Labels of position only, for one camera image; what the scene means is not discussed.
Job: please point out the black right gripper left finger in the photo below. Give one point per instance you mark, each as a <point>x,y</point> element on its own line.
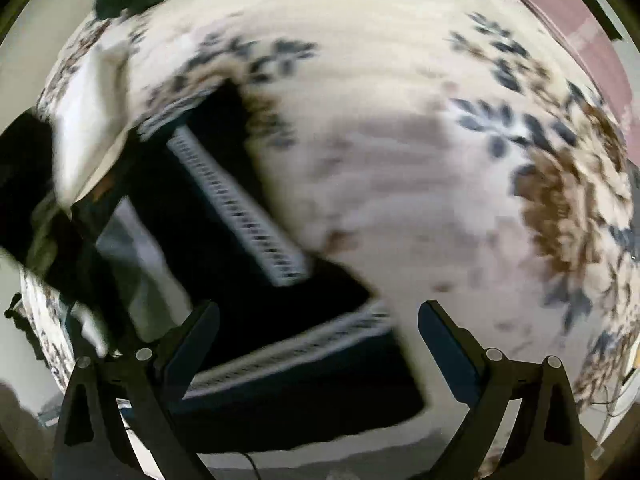
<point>91,441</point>

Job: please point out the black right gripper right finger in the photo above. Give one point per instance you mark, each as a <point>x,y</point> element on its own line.
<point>546,439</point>

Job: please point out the black knit patterned sweater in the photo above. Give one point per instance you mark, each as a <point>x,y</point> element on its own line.
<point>289,349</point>

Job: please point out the white pillow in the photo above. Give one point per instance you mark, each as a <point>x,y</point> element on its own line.
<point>90,125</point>

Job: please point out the floral brown blue blanket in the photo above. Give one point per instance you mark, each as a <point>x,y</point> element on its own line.
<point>447,150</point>

